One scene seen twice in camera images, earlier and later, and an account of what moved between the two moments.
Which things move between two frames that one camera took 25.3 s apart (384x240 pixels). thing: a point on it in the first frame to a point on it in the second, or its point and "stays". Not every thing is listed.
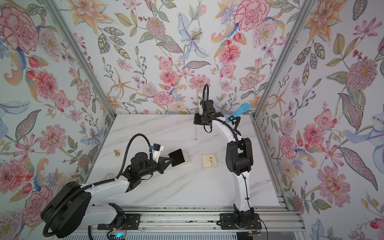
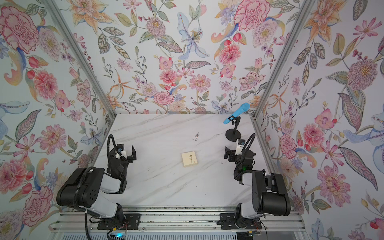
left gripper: (161, 164) to (133, 155)
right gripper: (197, 119) to (228, 152)
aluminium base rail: (276, 218) stays
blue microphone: (243, 108) stays
